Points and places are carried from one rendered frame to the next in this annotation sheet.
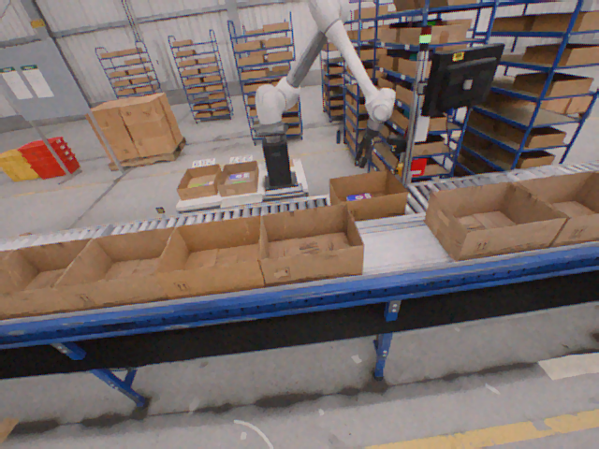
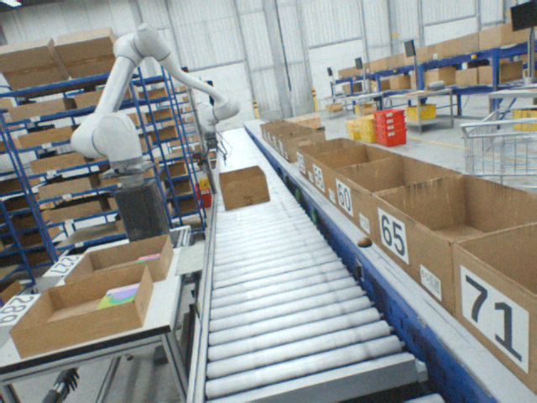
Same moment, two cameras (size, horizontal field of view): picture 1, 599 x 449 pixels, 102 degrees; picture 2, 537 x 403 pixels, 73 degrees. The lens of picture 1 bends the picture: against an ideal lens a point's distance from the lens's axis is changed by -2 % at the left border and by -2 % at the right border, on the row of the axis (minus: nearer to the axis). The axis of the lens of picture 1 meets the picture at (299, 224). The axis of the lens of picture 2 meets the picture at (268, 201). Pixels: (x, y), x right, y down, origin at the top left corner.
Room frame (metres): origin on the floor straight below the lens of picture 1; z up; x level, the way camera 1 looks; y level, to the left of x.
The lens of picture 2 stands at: (1.32, 1.95, 1.38)
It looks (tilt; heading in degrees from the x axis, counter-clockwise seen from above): 16 degrees down; 266
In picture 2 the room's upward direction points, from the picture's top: 11 degrees counter-clockwise
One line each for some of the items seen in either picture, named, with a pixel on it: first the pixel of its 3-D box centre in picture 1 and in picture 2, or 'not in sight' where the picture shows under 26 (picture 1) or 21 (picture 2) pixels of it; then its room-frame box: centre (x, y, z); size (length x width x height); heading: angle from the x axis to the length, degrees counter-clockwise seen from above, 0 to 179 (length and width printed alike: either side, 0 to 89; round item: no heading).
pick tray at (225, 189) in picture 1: (240, 178); (124, 264); (1.90, 0.43, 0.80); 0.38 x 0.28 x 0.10; 0
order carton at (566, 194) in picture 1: (572, 208); (292, 139); (0.81, -1.21, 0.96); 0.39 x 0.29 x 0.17; 90
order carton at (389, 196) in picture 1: (365, 196); (242, 185); (1.32, -0.42, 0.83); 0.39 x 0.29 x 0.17; 92
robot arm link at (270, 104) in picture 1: (269, 103); (118, 136); (1.85, 0.10, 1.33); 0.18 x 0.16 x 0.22; 146
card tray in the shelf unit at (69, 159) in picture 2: (400, 83); (65, 159); (2.66, -1.14, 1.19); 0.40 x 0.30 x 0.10; 179
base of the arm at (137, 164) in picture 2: (269, 124); (126, 164); (1.85, 0.12, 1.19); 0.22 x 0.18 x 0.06; 81
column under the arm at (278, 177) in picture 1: (277, 161); (143, 215); (1.84, 0.10, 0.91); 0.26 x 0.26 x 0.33; 1
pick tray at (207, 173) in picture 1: (201, 181); (91, 306); (1.93, 0.75, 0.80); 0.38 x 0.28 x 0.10; 3
